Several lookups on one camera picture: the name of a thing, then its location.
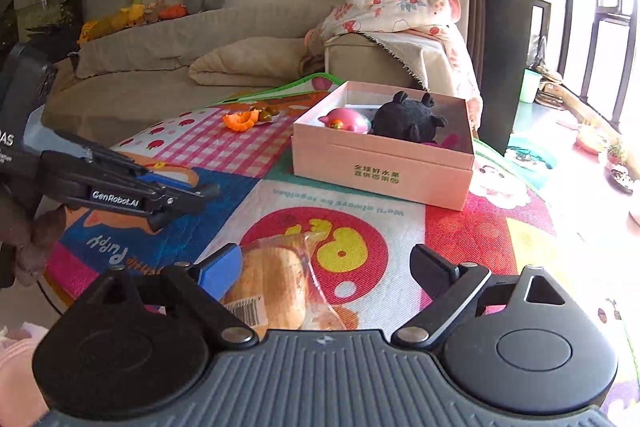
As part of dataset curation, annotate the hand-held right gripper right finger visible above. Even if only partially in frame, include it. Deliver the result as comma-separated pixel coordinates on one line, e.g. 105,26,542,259
394,244,576,350

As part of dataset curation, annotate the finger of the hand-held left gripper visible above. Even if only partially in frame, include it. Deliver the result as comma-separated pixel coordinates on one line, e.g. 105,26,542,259
52,130,187,188
42,151,221,233

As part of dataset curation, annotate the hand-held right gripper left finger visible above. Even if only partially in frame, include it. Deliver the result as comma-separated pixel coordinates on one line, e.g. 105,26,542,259
75,243,258,350

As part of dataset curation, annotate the packaged bread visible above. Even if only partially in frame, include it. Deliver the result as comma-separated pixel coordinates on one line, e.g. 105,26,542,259
220,229,351,333

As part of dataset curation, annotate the pink cardboard box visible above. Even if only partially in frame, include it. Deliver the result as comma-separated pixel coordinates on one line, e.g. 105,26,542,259
291,80,475,211

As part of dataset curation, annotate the black plush toy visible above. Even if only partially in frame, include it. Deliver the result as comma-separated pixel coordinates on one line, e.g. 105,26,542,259
371,90,447,142

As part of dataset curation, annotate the pink squishy toy figure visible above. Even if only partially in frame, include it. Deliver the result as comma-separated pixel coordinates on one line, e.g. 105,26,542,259
318,107,373,135

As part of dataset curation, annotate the person's left hand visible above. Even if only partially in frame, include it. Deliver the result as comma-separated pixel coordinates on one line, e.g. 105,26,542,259
0,187,68,288

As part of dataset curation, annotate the beige sofa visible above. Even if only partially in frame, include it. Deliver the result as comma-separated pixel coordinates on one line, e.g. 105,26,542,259
40,4,481,148

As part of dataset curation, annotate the dark printed board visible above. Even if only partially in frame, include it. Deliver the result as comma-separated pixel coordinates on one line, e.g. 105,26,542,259
17,0,83,44

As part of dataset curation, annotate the yellow striped plush toy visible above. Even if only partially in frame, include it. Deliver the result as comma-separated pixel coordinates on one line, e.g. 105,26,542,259
77,19,121,46

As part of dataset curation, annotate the colourful printed play mat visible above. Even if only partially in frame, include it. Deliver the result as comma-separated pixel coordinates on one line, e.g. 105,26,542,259
42,74,640,427

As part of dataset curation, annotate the orange toy pumpkin slice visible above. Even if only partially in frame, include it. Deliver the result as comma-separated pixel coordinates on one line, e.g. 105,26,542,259
222,111,258,132

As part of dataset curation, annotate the teal round container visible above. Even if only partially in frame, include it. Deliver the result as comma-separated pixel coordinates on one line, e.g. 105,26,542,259
505,134,558,188

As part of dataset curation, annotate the brown plush toy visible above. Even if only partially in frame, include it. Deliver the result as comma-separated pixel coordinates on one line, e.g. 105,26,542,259
142,0,168,25

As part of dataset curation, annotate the brown green toy fruit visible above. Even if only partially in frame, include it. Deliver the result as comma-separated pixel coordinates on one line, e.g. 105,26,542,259
250,106,281,124

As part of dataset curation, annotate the pink clothing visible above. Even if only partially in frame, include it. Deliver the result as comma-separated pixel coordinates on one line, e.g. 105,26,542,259
0,324,51,427

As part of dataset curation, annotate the green cup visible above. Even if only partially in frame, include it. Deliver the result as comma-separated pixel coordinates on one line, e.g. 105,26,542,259
520,69,542,104

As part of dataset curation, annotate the cream fringed cloth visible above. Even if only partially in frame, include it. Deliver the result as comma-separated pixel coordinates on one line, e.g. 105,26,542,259
367,29,451,88

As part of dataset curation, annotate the small potted plant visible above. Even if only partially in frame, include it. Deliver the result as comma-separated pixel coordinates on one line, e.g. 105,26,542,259
605,138,640,195

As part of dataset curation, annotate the wooden branch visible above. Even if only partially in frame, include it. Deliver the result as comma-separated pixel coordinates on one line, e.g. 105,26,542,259
540,77,626,132

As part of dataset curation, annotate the dark curtain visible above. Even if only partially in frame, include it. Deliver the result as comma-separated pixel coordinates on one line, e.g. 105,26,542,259
467,0,536,142

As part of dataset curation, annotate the floral print blanket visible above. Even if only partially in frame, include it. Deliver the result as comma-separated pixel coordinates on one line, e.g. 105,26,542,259
305,0,482,118

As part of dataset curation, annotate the window frame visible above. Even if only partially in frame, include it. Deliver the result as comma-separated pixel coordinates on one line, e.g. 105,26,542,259
530,0,640,132

